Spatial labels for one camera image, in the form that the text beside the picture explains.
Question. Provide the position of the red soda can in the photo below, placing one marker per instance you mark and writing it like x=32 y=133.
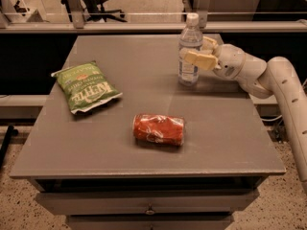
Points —
x=159 y=129

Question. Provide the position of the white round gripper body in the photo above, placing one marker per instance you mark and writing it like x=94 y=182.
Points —
x=229 y=62

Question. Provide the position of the clear blue-label plastic bottle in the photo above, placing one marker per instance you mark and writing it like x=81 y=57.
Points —
x=190 y=40

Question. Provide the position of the grey metal railing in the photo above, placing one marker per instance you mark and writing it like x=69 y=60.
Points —
x=71 y=16

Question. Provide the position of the metal drawer knob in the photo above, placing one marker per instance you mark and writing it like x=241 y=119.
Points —
x=150 y=211

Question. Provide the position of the green chip bag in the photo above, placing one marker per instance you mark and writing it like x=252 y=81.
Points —
x=85 y=87

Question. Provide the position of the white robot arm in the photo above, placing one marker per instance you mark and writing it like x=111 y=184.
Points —
x=276 y=77

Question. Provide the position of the black pole at left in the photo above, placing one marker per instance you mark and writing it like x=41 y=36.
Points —
x=11 y=131

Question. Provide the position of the lower grey drawer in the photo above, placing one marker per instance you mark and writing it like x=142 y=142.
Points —
x=156 y=222

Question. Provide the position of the upper grey drawer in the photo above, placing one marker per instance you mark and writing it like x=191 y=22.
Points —
x=136 y=202

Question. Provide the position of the grey wooden drawer cabinet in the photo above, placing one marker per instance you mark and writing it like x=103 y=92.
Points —
x=160 y=157

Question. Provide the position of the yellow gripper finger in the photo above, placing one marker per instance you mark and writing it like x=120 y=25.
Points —
x=203 y=61
x=209 y=43

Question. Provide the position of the grey drawer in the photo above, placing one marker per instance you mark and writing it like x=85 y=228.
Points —
x=136 y=202
x=156 y=222

